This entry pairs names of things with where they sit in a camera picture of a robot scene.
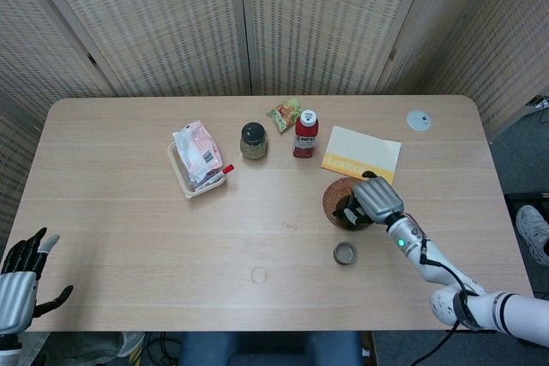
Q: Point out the beige plastic food container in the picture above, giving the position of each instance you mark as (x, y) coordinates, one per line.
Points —
(191, 192)

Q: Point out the white power strip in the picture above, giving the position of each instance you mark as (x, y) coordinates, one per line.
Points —
(538, 102)

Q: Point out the green orange snack packet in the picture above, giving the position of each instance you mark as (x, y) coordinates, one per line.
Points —
(283, 115)

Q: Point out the small dark ceramic cup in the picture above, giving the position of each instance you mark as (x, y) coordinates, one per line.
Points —
(345, 253)

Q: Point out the woven folding screen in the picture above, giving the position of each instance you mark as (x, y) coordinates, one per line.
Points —
(171, 19)

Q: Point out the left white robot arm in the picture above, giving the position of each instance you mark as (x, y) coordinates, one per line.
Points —
(7, 351)

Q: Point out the crumpled pale plastic bag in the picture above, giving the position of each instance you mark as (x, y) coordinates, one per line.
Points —
(94, 346)

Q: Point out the black metal stand base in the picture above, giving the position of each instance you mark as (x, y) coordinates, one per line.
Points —
(527, 197)

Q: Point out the white marker with red cap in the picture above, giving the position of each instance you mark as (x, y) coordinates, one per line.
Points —
(227, 168)

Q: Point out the round woven rattan trivet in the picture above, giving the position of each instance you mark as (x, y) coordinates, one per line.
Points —
(336, 190)

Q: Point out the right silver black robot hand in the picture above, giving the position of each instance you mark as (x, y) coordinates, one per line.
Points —
(377, 199)

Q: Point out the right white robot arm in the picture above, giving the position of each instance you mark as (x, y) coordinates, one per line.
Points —
(514, 310)

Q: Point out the white sneaker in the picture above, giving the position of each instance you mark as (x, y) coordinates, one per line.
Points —
(532, 229)

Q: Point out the yellow white Lexicon booklet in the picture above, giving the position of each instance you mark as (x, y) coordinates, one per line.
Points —
(364, 145)

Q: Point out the red NFC juice bottle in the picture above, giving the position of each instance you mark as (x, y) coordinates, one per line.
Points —
(305, 141)

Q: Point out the pink white plastic pack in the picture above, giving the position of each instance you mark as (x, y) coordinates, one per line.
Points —
(195, 147)

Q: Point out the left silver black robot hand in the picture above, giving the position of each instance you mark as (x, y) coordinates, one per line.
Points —
(15, 297)

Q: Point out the glass jar with black lid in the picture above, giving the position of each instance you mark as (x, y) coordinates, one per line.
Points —
(253, 139)

